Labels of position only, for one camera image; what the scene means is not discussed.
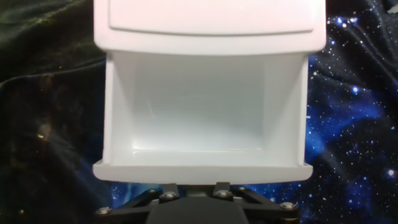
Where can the white plastic drawer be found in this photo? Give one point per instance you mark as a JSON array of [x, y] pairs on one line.
[[199, 109]]

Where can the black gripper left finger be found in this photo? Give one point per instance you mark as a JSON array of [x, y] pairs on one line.
[[140, 202]]

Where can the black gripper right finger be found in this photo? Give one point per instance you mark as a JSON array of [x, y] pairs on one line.
[[264, 202]]

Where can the galaxy and meadow print cloth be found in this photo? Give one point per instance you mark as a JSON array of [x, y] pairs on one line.
[[342, 109]]

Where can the white plastic drawer cabinet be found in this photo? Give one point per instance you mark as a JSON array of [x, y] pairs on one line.
[[211, 15]]

